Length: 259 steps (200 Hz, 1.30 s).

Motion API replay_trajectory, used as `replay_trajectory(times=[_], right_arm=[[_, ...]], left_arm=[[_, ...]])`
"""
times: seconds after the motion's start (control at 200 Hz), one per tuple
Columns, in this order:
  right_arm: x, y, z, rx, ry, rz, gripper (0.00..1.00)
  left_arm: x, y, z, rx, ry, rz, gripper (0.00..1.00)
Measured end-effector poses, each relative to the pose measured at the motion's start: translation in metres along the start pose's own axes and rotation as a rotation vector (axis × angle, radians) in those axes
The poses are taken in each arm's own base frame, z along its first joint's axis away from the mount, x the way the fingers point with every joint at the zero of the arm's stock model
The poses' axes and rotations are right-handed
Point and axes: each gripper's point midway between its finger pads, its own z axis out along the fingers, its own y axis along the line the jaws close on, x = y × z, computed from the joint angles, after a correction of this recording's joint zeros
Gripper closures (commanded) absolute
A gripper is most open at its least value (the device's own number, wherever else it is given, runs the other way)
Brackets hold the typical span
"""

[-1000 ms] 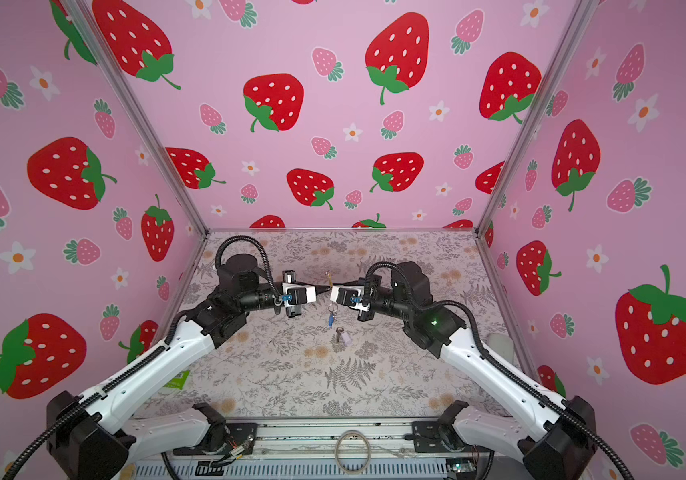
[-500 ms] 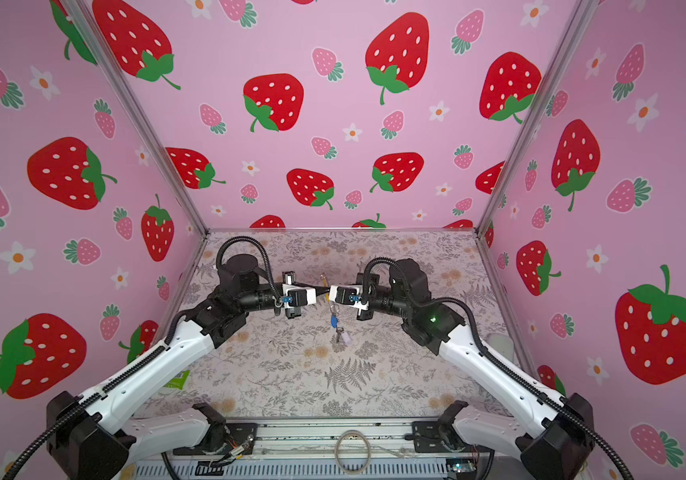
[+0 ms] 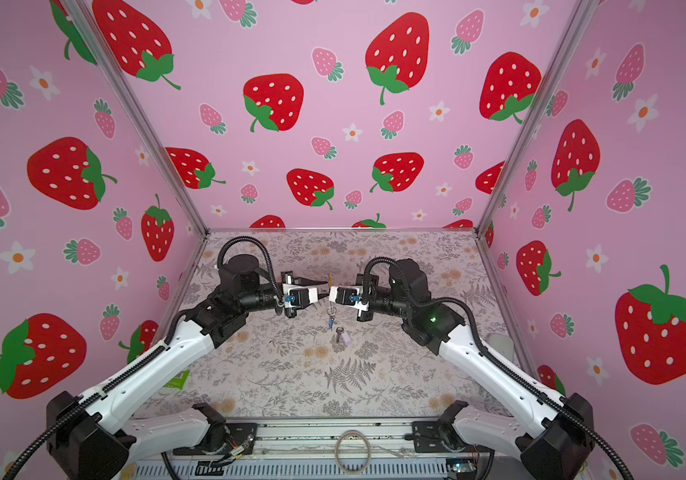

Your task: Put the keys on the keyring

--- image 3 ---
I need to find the metal keyring with yellow tag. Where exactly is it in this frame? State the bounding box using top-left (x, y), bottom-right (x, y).
top-left (326, 274), bottom-right (337, 318)

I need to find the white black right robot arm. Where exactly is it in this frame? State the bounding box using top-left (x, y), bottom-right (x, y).
top-left (334, 257), bottom-right (603, 479)

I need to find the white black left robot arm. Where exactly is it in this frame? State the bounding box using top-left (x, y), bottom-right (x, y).
top-left (47, 254), bottom-right (335, 479)

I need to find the white plastic case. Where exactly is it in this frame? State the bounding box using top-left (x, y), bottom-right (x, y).
top-left (487, 333), bottom-right (516, 363)

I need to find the green snack packet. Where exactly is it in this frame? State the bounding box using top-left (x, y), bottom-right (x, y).
top-left (164, 370), bottom-right (190, 390)

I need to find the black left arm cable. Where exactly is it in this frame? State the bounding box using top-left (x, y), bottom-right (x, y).
top-left (216, 235), bottom-right (284, 301)

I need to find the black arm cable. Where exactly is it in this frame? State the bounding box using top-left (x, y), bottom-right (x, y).
top-left (362, 256), bottom-right (635, 480)
top-left (216, 235), bottom-right (284, 301)

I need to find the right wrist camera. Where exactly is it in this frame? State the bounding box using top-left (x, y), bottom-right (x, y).
top-left (333, 286), bottom-right (369, 311)

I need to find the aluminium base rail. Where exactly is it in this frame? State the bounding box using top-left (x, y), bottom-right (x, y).
top-left (121, 417), bottom-right (531, 479)

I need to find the coiled beige cable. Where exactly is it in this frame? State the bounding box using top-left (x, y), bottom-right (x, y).
top-left (334, 429), bottom-right (373, 475)

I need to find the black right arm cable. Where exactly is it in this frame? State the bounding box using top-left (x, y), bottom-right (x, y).
top-left (362, 256), bottom-right (635, 480)

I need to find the aluminium corner post right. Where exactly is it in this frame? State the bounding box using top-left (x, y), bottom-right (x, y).
top-left (476, 0), bottom-right (599, 237)

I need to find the aluminium corner post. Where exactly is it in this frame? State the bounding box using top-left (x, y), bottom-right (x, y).
top-left (476, 0), bottom-right (599, 237)
top-left (64, 0), bottom-right (209, 238)

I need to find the aluminium corner post left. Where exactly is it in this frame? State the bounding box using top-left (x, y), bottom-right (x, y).
top-left (64, 0), bottom-right (209, 238)

